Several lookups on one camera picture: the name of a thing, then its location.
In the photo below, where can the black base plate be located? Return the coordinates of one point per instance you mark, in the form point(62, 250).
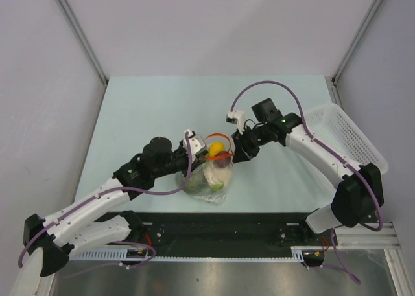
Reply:
point(223, 234)

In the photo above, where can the white cable duct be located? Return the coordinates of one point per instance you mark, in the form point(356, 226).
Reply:
point(129, 254)

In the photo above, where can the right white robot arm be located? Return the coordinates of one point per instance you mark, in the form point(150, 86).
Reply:
point(359, 189)

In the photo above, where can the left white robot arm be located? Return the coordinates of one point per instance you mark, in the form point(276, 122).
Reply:
point(74, 229)

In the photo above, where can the white plastic basket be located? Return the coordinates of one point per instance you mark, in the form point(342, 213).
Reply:
point(332, 126)

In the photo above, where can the yellow pepper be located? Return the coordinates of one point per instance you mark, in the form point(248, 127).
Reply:
point(216, 148)

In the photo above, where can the dark red plum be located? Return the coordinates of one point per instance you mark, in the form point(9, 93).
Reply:
point(223, 159)

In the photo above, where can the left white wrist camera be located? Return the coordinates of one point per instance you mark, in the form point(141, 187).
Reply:
point(194, 145)

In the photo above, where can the green melon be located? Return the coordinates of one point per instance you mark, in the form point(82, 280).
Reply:
point(196, 183)

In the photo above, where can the clear zip top bag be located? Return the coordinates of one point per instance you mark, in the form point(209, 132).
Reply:
point(207, 194)

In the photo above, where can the white cauliflower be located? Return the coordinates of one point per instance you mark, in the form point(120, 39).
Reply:
point(217, 178)

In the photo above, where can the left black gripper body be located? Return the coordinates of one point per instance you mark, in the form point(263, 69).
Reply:
point(179, 160)

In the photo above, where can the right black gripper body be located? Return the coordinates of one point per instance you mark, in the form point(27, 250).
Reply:
point(250, 140)

